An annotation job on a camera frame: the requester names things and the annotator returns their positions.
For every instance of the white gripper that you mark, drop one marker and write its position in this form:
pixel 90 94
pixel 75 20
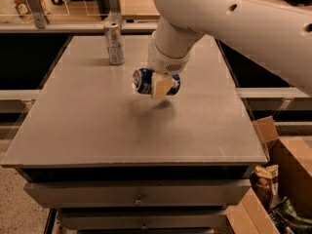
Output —
pixel 164 63

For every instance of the blue pepsi can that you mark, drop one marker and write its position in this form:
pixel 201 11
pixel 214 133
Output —
pixel 142 82

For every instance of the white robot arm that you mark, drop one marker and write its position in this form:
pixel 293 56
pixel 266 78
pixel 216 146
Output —
pixel 275 37

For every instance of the silver slim energy drink can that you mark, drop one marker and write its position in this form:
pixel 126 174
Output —
pixel 114 42

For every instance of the grey drawer cabinet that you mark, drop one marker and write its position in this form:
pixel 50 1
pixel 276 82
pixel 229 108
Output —
pixel 90 143

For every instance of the upper drawer knob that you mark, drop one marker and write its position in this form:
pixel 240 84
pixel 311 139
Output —
pixel 138 201

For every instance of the drawer knob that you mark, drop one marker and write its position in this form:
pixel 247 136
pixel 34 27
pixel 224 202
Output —
pixel 144 226
pixel 138 201

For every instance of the brown snack bag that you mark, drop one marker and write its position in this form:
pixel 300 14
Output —
pixel 265 184

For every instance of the lower drawer knob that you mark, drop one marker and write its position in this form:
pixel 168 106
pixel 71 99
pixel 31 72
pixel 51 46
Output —
pixel 144 226

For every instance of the cardboard box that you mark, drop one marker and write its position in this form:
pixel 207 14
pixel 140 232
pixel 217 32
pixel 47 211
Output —
pixel 293 155

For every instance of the green snack bag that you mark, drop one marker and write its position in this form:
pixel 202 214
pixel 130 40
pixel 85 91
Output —
pixel 287 221

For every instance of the middle metal bracket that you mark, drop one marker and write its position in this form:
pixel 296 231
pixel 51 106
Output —
pixel 115 10

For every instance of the metal bracket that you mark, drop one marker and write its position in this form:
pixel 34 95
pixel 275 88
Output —
pixel 37 11
pixel 115 10

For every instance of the left metal bracket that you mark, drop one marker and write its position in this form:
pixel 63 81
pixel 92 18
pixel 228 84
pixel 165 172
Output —
pixel 37 11

